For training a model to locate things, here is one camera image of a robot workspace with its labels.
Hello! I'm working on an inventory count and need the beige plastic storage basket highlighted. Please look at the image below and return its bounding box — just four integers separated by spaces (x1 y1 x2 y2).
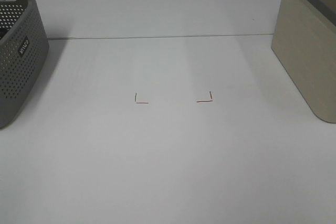
271 0 335 123

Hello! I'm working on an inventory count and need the grey perforated plastic basket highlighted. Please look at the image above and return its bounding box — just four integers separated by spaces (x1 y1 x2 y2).
1 0 49 127

